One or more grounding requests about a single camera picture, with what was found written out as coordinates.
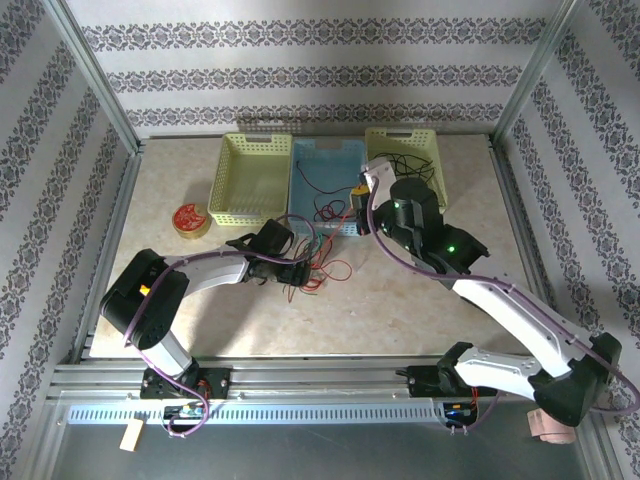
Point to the grey metal sheet panel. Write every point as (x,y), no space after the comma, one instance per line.
(320,455)

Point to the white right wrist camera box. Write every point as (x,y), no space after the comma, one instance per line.
(380,170)

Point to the pink plastic bottle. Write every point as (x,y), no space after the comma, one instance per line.
(545,432)

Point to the aluminium side rail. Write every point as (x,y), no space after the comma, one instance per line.
(116,220)
(511,200)

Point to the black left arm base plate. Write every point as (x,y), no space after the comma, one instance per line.
(220,382)

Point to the beige tag on rail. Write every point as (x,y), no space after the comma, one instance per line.
(131,436)

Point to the blue plastic basket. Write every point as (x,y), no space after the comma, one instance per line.
(320,170)

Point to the wide aluminium frame rail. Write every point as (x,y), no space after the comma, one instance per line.
(320,380)

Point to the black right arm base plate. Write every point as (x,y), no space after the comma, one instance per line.
(420,382)

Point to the aluminium frame post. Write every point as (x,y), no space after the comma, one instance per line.
(537,70)
(100,90)

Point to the yellow plastic basket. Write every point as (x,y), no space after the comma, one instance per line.
(250,180)
(400,142)

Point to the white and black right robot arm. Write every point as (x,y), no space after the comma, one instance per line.
(515,315)

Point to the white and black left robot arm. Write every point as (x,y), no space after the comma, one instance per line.
(210,270)

